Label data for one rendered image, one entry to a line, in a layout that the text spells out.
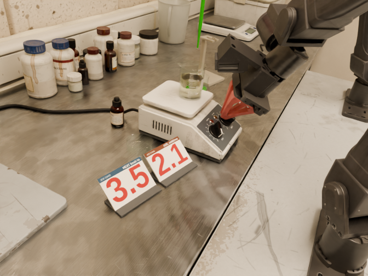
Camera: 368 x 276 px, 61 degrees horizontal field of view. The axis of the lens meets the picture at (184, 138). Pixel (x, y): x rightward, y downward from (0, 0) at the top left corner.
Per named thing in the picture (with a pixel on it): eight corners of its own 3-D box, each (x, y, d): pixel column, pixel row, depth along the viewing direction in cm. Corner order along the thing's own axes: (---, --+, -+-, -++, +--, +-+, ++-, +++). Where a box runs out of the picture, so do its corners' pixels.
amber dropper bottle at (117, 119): (113, 119, 73) (111, 92, 69) (125, 121, 73) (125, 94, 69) (109, 126, 70) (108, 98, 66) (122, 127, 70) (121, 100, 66)
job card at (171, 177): (197, 166, 61) (200, 149, 59) (165, 188, 56) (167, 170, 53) (175, 151, 64) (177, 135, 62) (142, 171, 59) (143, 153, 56)
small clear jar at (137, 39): (119, 56, 106) (119, 36, 103) (130, 52, 111) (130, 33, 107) (132, 61, 104) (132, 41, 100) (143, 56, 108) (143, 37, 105)
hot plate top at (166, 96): (214, 96, 70) (215, 93, 69) (191, 119, 61) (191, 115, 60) (168, 82, 74) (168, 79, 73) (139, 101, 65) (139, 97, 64)
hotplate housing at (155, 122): (240, 136, 72) (248, 105, 68) (220, 166, 62) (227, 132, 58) (158, 107, 79) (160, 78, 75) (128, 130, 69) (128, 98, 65)
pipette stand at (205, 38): (224, 80, 98) (231, 39, 91) (208, 86, 93) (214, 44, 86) (205, 72, 102) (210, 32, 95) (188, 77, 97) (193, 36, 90)
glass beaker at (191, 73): (200, 92, 70) (204, 57, 65) (203, 103, 65) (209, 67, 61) (173, 91, 69) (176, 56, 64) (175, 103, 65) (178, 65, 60)
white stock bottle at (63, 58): (56, 75, 89) (51, 35, 83) (79, 77, 90) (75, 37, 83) (50, 85, 84) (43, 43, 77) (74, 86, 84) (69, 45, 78)
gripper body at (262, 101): (237, 102, 57) (267, 75, 52) (234, 69, 64) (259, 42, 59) (264, 117, 60) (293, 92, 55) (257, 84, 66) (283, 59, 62)
